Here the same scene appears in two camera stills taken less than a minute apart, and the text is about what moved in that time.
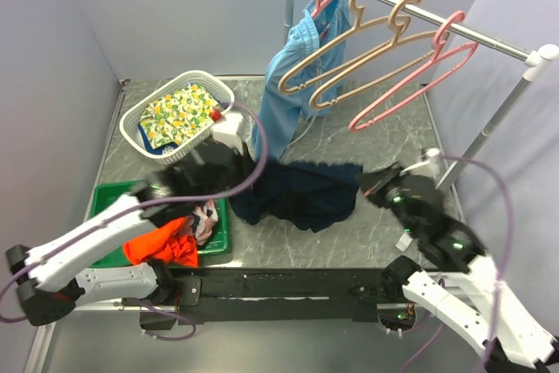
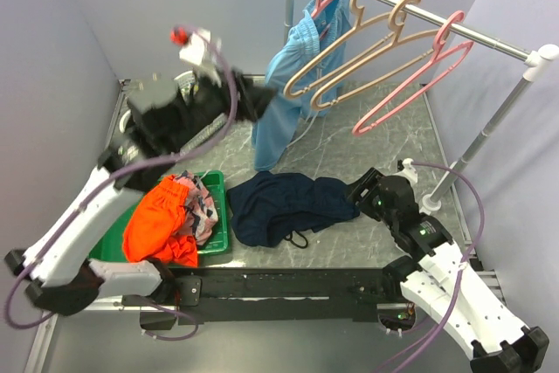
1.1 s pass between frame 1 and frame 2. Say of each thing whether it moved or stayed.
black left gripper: moved
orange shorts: stayed
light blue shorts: stayed
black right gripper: moved
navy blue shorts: moved
